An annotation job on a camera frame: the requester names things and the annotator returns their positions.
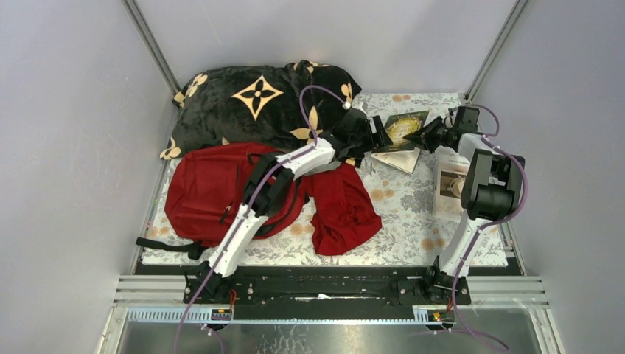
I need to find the green dark cover book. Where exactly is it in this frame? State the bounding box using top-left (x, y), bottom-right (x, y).
top-left (371, 111), bottom-right (430, 174)

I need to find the white beige cover book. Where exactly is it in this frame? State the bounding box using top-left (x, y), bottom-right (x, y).
top-left (433, 151), bottom-right (469, 222)

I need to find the black floral plush blanket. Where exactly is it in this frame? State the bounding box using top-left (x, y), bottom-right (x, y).
top-left (159, 60), bottom-right (362, 160)

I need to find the red student backpack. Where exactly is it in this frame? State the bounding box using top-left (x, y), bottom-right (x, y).
top-left (136, 142), bottom-right (279, 260)

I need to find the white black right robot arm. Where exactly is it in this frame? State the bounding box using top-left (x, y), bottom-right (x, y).
top-left (405, 104), bottom-right (528, 304)

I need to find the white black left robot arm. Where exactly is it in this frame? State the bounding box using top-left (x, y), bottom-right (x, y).
top-left (196, 107), bottom-right (392, 303)

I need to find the red cloth garment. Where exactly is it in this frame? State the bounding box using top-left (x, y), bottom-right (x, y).
top-left (303, 164), bottom-right (383, 256)

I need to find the floral patterned table mat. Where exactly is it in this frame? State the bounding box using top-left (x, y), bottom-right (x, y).
top-left (139, 93), bottom-right (508, 267)

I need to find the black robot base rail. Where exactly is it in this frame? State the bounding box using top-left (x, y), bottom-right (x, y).
top-left (183, 264), bottom-right (472, 320)

